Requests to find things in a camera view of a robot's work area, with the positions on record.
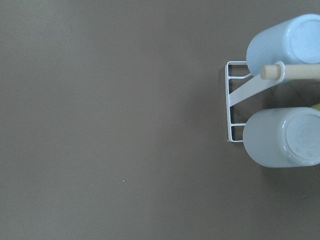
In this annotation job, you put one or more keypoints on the white wire cup rack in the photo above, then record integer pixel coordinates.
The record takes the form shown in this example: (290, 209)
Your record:
(240, 88)

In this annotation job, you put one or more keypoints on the blue cup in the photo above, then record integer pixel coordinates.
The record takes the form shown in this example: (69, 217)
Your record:
(293, 42)

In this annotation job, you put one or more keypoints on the white cup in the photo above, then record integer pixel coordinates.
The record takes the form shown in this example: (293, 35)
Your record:
(284, 137)

